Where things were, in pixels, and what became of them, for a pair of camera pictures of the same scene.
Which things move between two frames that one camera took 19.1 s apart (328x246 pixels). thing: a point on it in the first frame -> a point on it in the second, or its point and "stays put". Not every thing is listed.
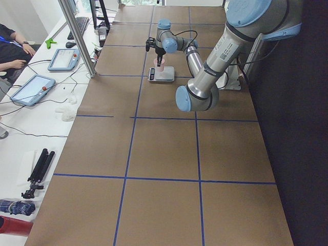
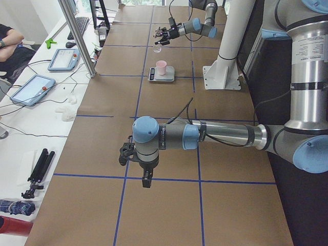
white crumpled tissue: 68,111 stays put
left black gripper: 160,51 -> 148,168
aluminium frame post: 91,71 stays put
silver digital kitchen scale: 167,75 stays put
